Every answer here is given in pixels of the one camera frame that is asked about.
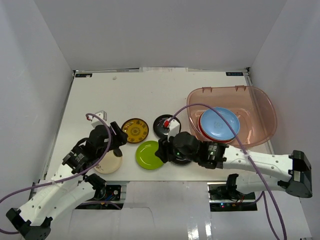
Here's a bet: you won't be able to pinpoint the red teal floral plate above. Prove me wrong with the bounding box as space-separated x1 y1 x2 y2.
197 114 235 144

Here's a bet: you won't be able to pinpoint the light blue plastic plate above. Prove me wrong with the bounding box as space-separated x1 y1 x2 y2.
200 107 241 140

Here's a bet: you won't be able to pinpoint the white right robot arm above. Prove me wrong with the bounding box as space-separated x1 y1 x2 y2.
155 131 313 200

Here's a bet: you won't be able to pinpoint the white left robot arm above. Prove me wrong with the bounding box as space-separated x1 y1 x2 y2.
6 121 128 240

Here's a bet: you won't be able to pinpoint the pink transparent plastic bin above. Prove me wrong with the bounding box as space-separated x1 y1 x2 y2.
186 85 278 148

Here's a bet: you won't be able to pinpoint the cream plate with flowers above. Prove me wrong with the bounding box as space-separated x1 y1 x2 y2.
94 150 123 174

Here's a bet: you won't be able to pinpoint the black glossy plate lower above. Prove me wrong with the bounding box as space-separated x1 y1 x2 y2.
171 158 192 167

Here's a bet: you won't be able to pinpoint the black glossy plate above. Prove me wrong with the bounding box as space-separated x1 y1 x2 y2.
171 158 192 167
153 114 172 139

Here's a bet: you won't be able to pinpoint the yellow patterned brown-rim plate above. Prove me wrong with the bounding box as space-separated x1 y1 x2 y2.
121 118 150 144

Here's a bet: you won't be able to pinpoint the lime green plate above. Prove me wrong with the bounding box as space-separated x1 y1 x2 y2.
135 140 164 170

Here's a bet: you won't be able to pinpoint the black glossy plate upper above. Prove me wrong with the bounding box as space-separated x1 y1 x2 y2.
153 114 172 139

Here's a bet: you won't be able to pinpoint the white papers at back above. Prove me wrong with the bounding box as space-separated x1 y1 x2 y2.
139 67 189 73

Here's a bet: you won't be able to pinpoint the left black corner label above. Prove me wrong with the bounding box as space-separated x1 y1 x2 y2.
74 73 93 78

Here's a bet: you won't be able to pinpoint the black corner label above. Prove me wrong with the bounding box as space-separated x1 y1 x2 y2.
74 73 93 78
225 71 244 77

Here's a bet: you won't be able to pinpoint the right black corner label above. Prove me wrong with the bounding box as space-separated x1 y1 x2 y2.
225 71 244 77

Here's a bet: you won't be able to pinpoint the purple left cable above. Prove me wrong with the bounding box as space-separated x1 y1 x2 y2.
0 113 112 235

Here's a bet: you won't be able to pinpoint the purple cable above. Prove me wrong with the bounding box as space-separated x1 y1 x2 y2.
0 113 112 235
171 103 287 240

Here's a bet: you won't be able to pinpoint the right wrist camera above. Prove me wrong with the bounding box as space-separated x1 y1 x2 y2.
163 119 181 139

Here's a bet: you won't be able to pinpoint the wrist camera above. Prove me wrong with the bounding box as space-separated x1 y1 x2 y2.
85 110 108 128
163 119 181 139

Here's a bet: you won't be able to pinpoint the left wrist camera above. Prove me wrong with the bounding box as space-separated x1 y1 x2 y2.
85 110 108 128

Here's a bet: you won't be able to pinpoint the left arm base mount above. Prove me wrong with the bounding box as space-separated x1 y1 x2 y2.
77 185 124 210

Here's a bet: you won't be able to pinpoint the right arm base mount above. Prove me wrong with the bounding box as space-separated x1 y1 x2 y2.
207 173 258 213

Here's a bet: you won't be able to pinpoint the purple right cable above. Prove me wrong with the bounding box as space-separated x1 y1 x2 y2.
171 103 287 240

